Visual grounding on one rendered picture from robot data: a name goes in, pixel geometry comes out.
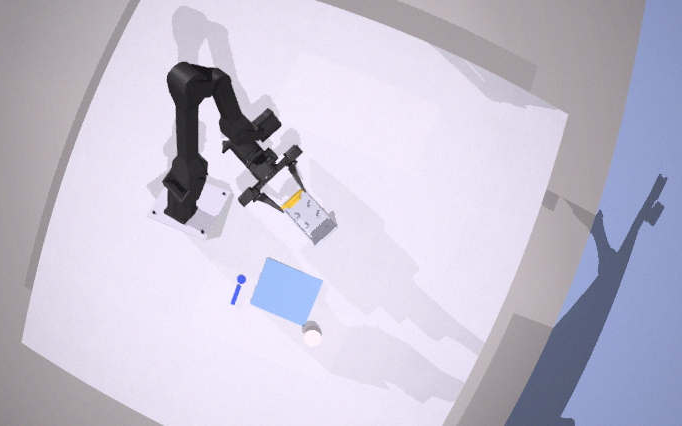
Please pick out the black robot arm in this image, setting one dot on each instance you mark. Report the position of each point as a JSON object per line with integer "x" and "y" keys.
{"x": 189, "y": 85}

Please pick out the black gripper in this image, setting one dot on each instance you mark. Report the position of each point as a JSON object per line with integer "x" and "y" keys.
{"x": 255, "y": 193}

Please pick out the light blue flat mat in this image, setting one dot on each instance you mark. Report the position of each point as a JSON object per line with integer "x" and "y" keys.
{"x": 286, "y": 292}

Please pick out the yellow plate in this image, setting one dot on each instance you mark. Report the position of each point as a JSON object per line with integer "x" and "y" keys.
{"x": 292, "y": 200}

